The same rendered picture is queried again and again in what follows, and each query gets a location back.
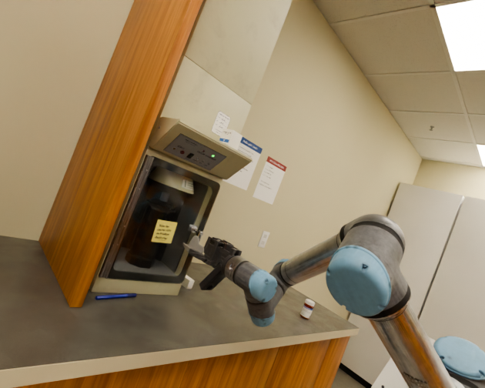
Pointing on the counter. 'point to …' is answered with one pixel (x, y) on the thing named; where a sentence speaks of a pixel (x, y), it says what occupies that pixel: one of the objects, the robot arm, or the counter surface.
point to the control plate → (182, 142)
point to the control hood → (232, 162)
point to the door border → (127, 216)
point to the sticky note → (164, 232)
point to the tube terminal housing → (195, 89)
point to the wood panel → (114, 141)
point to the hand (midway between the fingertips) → (194, 248)
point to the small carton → (231, 138)
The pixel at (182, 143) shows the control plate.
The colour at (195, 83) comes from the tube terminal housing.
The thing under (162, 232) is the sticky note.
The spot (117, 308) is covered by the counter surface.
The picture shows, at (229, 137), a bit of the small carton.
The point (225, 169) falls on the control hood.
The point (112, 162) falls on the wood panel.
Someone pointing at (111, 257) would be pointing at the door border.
